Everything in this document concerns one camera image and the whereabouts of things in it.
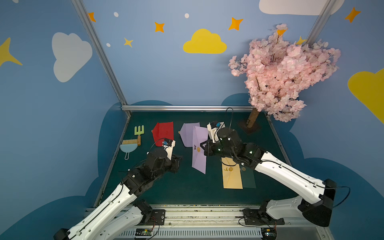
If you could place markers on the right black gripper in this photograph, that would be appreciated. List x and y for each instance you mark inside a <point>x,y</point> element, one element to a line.
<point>208,148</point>

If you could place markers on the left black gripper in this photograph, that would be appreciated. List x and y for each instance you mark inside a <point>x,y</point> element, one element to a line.
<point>174,162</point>

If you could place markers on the lilac envelope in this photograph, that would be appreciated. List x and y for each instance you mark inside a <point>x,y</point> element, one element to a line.
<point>200,135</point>
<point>186,133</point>

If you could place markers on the red envelope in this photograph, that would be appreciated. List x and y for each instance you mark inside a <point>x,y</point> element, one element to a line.
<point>163,131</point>

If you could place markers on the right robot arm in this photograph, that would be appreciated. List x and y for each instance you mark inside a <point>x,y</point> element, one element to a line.
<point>315,200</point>

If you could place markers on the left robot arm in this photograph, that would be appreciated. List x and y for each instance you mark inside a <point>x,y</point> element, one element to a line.
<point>103,222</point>

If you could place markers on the tan kraft envelope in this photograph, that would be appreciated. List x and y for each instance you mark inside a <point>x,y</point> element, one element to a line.
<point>231,174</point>

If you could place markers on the dark green envelope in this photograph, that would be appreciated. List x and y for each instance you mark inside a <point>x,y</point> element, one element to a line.
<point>248,179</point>

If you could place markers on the blue toy brush dustpan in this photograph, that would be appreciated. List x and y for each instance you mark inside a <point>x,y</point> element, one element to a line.
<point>128,146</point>

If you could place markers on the green toy rake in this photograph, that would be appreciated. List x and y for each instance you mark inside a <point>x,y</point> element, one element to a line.
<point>138,131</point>

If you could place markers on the left controller board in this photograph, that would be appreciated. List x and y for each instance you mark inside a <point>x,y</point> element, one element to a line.
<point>143,233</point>

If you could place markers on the controller board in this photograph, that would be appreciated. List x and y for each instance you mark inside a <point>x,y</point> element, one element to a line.
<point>268,234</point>
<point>143,233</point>

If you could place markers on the pink blossom artificial tree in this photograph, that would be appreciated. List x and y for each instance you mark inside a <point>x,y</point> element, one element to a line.
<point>277,71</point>

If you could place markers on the right controller board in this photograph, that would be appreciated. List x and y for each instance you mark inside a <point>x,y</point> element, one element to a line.
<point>268,234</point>

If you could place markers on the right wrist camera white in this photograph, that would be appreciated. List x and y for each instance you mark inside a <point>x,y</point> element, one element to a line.
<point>214,130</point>

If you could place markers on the aluminium rail back frame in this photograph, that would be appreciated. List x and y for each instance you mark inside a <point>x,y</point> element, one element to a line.
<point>153,108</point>

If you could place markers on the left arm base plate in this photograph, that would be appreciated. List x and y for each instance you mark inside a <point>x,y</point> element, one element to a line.
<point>154,217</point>

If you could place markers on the aluminium front rail base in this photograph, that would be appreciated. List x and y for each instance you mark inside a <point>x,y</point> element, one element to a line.
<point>219,223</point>

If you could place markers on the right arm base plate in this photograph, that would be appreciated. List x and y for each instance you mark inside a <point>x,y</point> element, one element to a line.
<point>254,217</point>

